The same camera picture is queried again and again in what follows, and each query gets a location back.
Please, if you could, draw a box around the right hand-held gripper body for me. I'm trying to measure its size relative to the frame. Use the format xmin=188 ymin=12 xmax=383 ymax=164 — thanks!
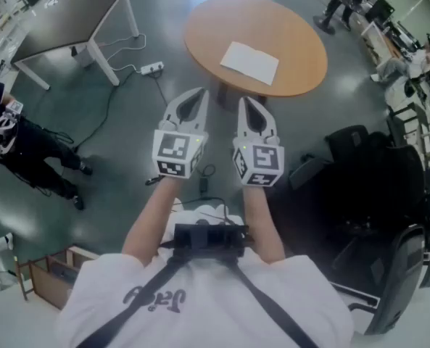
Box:
xmin=231 ymin=129 xmax=286 ymax=188

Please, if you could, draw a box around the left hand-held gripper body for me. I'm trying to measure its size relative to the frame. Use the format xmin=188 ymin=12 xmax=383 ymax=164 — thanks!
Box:
xmin=152 ymin=118 xmax=208 ymax=179

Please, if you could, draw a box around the person's right forearm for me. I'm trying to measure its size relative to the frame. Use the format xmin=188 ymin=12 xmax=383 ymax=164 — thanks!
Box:
xmin=241 ymin=183 xmax=286 ymax=267

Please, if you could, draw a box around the person's left forearm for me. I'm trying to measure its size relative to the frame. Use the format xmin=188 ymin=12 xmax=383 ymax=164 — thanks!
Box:
xmin=122 ymin=174 xmax=182 ymax=268

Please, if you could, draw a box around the white power strip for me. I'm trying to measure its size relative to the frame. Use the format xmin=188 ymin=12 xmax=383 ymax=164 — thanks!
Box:
xmin=140 ymin=60 xmax=165 ymax=77

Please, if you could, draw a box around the round wooden table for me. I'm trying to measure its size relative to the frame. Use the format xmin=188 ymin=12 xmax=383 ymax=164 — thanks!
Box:
xmin=183 ymin=0 xmax=328 ymax=112

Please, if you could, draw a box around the black chest-mounted device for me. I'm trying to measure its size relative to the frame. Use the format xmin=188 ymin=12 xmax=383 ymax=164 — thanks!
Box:
xmin=160 ymin=223 xmax=255 ymax=259

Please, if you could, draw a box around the black office chair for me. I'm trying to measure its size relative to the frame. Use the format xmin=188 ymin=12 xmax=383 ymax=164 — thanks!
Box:
xmin=329 ymin=208 xmax=430 ymax=336
xmin=289 ymin=124 xmax=430 ymax=231

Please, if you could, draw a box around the white waste bin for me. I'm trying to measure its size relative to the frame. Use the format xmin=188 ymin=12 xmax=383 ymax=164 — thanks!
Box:
xmin=70 ymin=44 xmax=96 ymax=68

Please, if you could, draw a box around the black round stand base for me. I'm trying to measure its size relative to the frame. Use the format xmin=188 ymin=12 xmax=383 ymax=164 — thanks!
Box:
xmin=313 ymin=14 xmax=336 ymax=36

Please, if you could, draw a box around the dark table with white legs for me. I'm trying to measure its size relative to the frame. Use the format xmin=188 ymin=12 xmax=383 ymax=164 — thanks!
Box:
xmin=10 ymin=0 xmax=141 ymax=91

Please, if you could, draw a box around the black computer monitor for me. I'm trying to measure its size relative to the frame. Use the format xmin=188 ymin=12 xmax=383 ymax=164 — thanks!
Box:
xmin=365 ymin=0 xmax=397 ymax=29

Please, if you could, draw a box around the person's white t-shirt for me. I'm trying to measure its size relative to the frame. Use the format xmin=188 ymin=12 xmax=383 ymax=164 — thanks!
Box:
xmin=54 ymin=199 xmax=356 ymax=348

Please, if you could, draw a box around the wooden shelf crate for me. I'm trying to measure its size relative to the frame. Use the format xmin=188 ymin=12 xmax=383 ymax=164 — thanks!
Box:
xmin=17 ymin=244 xmax=100 ymax=311

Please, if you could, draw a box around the black floor cable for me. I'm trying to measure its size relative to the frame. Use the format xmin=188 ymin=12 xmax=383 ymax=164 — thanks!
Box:
xmin=152 ymin=72 xmax=169 ymax=107
xmin=72 ymin=66 xmax=140 ymax=152

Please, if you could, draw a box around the white power cable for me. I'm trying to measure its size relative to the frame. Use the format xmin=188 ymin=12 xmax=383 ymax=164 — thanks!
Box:
xmin=91 ymin=32 xmax=147 ymax=74

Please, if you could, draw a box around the black chest strap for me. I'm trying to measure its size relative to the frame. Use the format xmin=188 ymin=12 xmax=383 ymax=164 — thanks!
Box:
xmin=75 ymin=255 xmax=186 ymax=348
xmin=228 ymin=257 xmax=320 ymax=348

